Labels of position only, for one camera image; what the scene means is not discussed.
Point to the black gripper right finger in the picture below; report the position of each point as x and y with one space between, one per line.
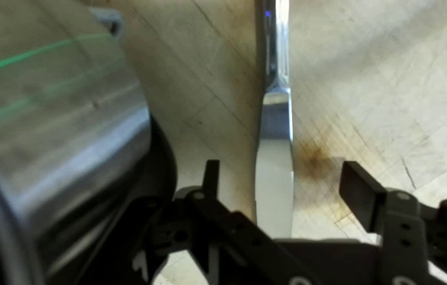
407 238

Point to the silver table knife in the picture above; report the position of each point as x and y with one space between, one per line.
274 175

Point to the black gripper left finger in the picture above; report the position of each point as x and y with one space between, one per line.
217 232

